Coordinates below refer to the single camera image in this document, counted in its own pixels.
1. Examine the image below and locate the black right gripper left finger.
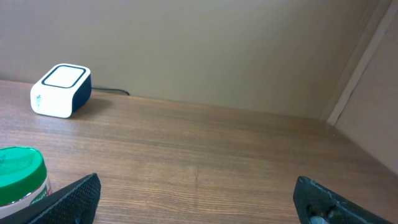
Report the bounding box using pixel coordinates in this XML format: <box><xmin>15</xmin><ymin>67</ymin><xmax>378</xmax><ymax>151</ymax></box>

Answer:
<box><xmin>1</xmin><ymin>173</ymin><xmax>101</xmax><ymax>224</ymax></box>

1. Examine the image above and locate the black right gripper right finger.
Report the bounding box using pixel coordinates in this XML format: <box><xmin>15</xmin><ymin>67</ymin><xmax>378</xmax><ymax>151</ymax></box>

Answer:
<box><xmin>293</xmin><ymin>176</ymin><xmax>391</xmax><ymax>224</ymax></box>

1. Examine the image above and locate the green-lid white jar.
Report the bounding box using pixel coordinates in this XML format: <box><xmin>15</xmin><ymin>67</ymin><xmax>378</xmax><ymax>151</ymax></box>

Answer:
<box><xmin>0</xmin><ymin>146</ymin><xmax>52</xmax><ymax>218</ymax></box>

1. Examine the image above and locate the white barcode scanner box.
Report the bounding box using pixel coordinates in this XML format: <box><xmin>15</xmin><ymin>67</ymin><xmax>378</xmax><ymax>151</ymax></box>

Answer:
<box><xmin>30</xmin><ymin>63</ymin><xmax>92</xmax><ymax>118</ymax></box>

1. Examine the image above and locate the black scanner cable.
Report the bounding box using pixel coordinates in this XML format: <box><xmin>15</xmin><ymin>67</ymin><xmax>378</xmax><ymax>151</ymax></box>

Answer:
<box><xmin>91</xmin><ymin>86</ymin><xmax>131</xmax><ymax>96</ymax></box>

